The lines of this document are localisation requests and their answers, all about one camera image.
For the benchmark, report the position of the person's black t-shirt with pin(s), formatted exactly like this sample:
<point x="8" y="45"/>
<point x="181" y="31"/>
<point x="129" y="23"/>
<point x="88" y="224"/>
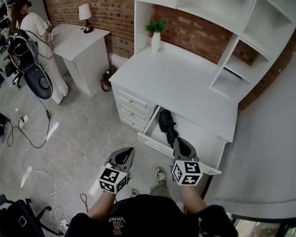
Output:
<point x="150" y="216"/>

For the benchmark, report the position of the black cloth item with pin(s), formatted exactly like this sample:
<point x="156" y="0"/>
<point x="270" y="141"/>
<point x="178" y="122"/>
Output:
<point x="166" y="125"/>

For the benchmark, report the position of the dark framed window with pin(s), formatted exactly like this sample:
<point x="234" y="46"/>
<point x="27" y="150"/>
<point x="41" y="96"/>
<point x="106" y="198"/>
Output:
<point x="261" y="227"/>

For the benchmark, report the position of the white desk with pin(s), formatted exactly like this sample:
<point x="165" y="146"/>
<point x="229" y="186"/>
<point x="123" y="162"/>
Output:
<point x="172" y="83"/>

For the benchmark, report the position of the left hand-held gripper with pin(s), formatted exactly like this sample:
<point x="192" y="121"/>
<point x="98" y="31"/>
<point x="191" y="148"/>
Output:
<point x="113" y="179"/>

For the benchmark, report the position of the small white writing table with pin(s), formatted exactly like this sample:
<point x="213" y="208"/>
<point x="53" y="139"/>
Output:
<point x="76" y="41"/>

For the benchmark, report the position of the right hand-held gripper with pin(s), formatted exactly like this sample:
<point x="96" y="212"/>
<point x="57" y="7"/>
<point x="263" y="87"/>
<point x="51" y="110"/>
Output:
<point x="187" y="173"/>

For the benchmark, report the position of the person's olive trouser leg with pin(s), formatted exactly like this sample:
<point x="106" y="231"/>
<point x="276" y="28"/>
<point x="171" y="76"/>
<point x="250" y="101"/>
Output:
<point x="159" y="189"/>

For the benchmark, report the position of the brown bag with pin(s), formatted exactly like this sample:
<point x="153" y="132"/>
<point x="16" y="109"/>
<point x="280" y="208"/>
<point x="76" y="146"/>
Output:
<point x="107" y="80"/>

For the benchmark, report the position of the white shade table lamp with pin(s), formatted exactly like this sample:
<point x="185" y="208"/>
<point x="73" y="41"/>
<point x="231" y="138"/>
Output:
<point x="85" y="12"/>

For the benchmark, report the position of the person's grey sneaker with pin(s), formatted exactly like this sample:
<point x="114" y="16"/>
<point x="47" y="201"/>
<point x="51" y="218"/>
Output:
<point x="135" y="193"/>
<point x="160" y="174"/>

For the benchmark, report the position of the person's right forearm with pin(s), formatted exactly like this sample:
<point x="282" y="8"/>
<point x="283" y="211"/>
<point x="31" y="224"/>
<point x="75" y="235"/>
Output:
<point x="192" y="199"/>

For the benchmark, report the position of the white power strip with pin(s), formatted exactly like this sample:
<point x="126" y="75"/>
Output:
<point x="62" y="226"/>

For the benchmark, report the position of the person's left forearm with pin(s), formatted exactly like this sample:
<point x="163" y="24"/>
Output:
<point x="102" y="205"/>

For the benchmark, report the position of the black office chair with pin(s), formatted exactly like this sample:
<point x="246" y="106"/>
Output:
<point x="14" y="218"/>
<point x="13" y="75"/>

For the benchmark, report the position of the small white drawer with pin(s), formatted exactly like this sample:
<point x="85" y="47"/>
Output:
<point x="132" y="99"/>
<point x="133" y="123"/>
<point x="132" y="112"/>

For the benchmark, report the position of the green plant in white vase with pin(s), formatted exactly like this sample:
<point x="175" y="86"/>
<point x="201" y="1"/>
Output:
<point x="156" y="41"/>

